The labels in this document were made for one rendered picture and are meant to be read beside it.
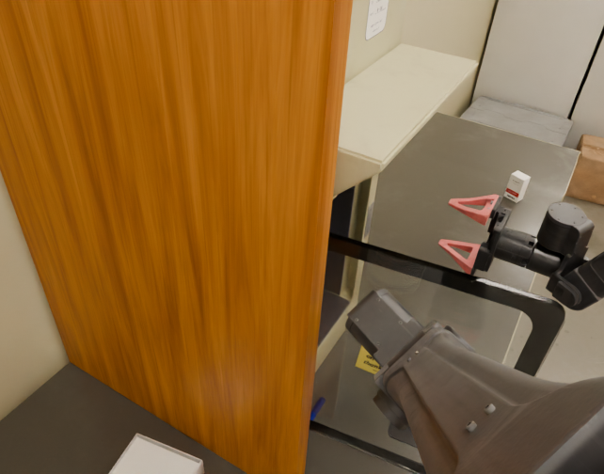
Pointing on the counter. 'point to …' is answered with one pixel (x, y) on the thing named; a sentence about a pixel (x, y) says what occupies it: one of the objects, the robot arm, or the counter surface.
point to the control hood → (392, 108)
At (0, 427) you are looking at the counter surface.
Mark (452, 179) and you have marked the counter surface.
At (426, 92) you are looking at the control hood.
